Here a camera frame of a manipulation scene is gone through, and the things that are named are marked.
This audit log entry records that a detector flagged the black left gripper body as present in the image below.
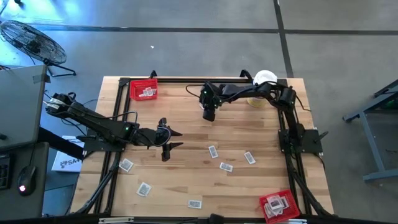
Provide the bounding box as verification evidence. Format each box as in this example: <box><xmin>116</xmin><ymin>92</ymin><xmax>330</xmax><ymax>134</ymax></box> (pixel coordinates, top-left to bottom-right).
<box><xmin>136</xmin><ymin>117</ymin><xmax>172</xmax><ymax>162</ymax></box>

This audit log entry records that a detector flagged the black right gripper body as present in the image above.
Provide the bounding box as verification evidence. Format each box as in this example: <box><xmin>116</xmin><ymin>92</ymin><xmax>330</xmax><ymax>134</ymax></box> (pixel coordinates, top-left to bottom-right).
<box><xmin>199</xmin><ymin>81</ymin><xmax>223</xmax><ymax>123</ymax></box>

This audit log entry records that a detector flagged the red plastic mesh basket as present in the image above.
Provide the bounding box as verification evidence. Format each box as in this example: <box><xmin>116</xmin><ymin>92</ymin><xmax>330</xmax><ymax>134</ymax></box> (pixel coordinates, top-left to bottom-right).
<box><xmin>259</xmin><ymin>189</ymin><xmax>301</xmax><ymax>224</ymax></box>
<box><xmin>129</xmin><ymin>78</ymin><xmax>159</xmax><ymax>101</ymax></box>

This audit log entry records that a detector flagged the Lysol wipes canister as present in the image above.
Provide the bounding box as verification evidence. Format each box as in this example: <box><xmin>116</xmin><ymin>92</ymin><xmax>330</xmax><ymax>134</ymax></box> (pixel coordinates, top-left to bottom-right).
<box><xmin>247</xmin><ymin>70</ymin><xmax>278</xmax><ymax>108</ymax></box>

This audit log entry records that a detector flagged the white printed cardboard box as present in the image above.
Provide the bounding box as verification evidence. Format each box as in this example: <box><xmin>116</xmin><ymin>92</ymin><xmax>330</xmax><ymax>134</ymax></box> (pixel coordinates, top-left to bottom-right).
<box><xmin>51</xmin><ymin>135</ymin><xmax>85</xmax><ymax>173</ymax></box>

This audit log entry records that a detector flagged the black diagonal bar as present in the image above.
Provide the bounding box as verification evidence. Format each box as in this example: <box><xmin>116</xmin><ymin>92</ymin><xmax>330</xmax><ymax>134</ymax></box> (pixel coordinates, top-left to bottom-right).
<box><xmin>37</xmin><ymin>126</ymin><xmax>88</xmax><ymax>161</ymax></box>

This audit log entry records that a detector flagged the black computer mouse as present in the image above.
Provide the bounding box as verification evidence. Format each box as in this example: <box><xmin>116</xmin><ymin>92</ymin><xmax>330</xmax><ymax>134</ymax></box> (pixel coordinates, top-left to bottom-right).
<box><xmin>17</xmin><ymin>165</ymin><xmax>37</xmax><ymax>197</ymax></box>

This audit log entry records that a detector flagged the grey computer monitor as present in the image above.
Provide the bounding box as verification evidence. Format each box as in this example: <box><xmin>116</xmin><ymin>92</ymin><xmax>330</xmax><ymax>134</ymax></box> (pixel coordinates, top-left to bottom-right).
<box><xmin>0</xmin><ymin>64</ymin><xmax>48</xmax><ymax>152</ymax></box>

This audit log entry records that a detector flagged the black keyboard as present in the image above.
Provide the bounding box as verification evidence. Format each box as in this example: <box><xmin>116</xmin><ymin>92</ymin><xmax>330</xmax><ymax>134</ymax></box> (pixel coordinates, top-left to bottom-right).
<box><xmin>0</xmin><ymin>153</ymin><xmax>12</xmax><ymax>190</ymax></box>

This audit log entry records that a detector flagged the black floor fan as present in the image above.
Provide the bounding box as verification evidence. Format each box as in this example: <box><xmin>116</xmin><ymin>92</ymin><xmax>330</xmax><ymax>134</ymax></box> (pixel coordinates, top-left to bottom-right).
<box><xmin>0</xmin><ymin>19</ymin><xmax>77</xmax><ymax>78</ymax></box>

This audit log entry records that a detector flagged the dark grey desk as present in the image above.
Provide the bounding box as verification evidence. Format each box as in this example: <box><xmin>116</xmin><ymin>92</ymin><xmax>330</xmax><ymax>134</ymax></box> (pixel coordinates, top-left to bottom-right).
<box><xmin>0</xmin><ymin>142</ymin><xmax>50</xmax><ymax>222</ymax></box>

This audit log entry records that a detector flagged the grey metal table frame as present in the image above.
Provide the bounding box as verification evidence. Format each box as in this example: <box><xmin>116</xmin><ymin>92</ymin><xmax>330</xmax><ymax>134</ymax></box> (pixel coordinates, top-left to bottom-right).
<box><xmin>341</xmin><ymin>79</ymin><xmax>398</xmax><ymax>184</ymax></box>

